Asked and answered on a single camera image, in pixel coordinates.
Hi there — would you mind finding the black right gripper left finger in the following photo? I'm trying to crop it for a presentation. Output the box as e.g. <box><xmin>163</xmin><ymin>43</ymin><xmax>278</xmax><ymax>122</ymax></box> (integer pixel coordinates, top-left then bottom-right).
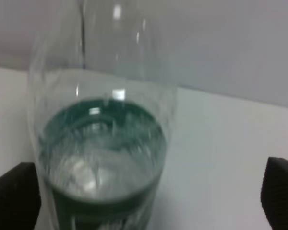
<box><xmin>0</xmin><ymin>162</ymin><xmax>41</xmax><ymax>230</ymax></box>

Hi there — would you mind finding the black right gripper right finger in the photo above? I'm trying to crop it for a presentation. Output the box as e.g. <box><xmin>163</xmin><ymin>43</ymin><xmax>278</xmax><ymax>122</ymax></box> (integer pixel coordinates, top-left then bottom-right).
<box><xmin>260</xmin><ymin>157</ymin><xmax>288</xmax><ymax>230</ymax></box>

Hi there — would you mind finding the clear bottle green label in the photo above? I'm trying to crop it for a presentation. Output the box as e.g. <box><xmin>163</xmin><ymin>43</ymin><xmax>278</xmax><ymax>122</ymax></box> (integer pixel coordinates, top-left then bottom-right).
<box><xmin>27</xmin><ymin>0</ymin><xmax>177</xmax><ymax>230</ymax></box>

